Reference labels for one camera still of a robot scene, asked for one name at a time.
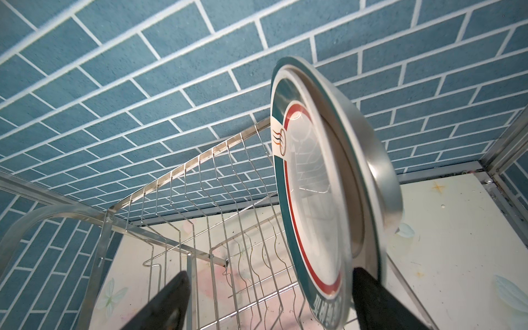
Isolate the right corner aluminium post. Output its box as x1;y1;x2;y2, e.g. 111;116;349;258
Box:
480;107;527;176

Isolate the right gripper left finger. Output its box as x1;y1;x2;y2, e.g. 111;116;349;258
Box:
122;271;191;330

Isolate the silver metal dish rack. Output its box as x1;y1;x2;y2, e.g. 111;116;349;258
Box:
0;117;438;330

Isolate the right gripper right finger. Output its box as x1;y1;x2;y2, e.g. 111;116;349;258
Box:
352;268;428;330

